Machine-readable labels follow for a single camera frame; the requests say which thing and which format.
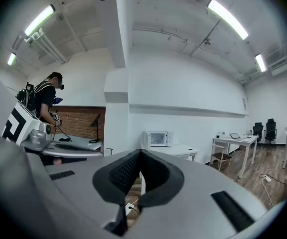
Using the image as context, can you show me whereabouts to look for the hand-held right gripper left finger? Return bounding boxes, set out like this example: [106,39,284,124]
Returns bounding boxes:
[45,148,142,237]

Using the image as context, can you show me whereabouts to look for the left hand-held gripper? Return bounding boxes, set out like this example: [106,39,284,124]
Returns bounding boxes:
[0,101,104,159]

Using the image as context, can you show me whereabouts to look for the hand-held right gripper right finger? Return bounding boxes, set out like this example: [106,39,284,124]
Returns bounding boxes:
[136,148,269,239]

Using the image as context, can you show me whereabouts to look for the white microwave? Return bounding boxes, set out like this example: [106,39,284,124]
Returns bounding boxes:
[143,130,174,149]

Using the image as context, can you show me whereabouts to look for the light blue desk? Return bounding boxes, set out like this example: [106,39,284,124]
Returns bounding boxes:
[50,133,104,152]

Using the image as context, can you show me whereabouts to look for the wooden chair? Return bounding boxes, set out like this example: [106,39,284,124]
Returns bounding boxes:
[210,143,233,172]

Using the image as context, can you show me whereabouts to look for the black desk lamp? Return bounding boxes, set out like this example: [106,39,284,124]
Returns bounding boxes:
[88,113,102,144]

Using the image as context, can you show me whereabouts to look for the black office chair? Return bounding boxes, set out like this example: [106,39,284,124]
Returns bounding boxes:
[264,118,278,144]
[252,122,264,142]

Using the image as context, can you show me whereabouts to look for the ceiling tube light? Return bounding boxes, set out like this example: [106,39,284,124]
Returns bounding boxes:
[255,53,267,73]
[23,4,56,37]
[207,0,249,41]
[7,52,17,66]

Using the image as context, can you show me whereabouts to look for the white ceiling pipes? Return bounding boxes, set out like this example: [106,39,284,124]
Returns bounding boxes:
[23,28,68,64]

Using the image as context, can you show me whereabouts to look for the white power cable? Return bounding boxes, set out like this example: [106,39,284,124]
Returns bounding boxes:
[258,174,275,208]

